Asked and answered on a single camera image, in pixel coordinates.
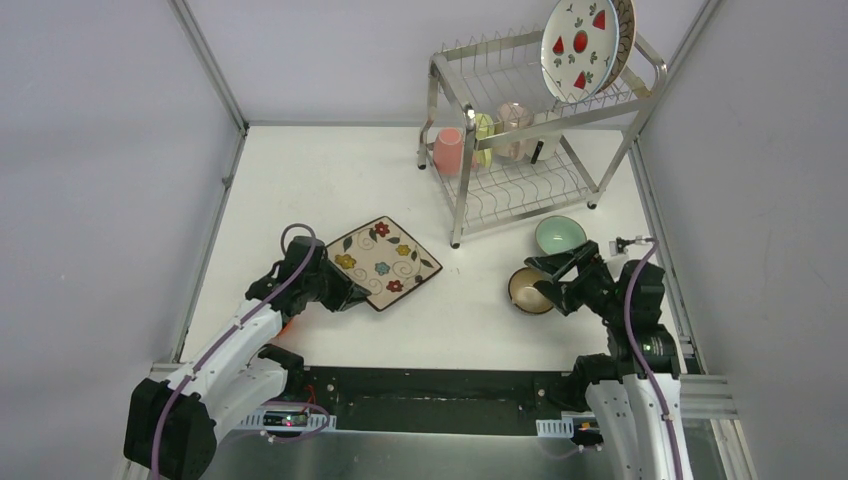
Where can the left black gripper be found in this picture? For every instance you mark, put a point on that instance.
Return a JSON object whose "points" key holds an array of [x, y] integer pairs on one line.
{"points": [[334, 291]]}

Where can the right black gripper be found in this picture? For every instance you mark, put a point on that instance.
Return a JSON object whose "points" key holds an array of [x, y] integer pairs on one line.
{"points": [[555, 264]]}

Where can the square floral plate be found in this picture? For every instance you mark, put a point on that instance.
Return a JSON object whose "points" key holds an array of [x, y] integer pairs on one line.
{"points": [[385, 259]]}

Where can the mint green bowl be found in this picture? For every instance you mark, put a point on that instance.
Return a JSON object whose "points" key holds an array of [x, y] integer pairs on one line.
{"points": [[558, 234]]}

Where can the white ribbed mug black handle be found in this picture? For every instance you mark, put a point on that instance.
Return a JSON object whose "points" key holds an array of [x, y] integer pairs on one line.
{"points": [[544, 147]]}

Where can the pink cup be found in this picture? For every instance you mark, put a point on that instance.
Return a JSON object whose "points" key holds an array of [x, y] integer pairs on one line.
{"points": [[448, 151]]}

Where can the pale yellow mug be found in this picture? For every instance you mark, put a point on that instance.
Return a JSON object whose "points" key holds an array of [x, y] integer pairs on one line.
{"points": [[485, 127]]}

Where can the watermelon pattern round plate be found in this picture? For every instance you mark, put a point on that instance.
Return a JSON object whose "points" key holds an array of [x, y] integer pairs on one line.
{"points": [[578, 48]]}

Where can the brown rim petal pattern plate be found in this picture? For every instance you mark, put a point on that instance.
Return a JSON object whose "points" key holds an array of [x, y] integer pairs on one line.
{"points": [[625, 11]]}

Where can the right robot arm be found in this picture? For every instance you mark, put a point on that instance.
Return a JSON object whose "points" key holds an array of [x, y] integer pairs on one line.
{"points": [[633, 390]]}

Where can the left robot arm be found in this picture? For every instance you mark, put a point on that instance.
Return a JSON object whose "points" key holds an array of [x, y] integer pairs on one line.
{"points": [[175, 425]]}

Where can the steel two-tier dish rack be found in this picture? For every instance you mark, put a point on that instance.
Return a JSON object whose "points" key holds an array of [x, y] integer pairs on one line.
{"points": [[486, 73]]}

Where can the dark patterned cream bowl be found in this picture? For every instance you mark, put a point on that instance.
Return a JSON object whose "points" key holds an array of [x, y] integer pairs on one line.
{"points": [[524, 295]]}

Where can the orange plastic bowl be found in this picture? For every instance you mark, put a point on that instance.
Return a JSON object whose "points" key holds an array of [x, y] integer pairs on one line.
{"points": [[285, 327]]}

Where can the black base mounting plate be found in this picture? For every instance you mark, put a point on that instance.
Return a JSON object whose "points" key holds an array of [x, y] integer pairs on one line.
{"points": [[435, 401]]}

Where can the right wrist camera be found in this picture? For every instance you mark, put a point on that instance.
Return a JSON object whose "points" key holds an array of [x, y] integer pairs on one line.
{"points": [[620, 245]]}

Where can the right white cable duct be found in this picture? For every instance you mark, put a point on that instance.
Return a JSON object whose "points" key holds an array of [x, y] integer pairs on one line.
{"points": [[555, 428]]}

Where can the white cable duct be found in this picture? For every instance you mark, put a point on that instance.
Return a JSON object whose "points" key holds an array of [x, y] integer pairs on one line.
{"points": [[287, 422], [555, 428]]}

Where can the left white cable duct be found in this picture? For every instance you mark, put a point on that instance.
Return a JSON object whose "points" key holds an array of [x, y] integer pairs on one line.
{"points": [[287, 422]]}

